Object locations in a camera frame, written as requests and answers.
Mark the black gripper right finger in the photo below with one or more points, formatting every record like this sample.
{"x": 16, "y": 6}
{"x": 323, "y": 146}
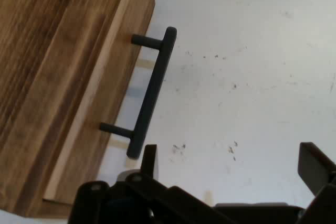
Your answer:
{"x": 319, "y": 171}

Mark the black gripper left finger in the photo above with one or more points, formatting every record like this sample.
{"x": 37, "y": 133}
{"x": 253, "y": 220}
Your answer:
{"x": 136, "y": 203}

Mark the dark wooden cabinet body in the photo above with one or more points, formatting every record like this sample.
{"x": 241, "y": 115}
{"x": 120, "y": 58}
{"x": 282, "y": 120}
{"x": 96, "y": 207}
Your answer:
{"x": 39, "y": 64}

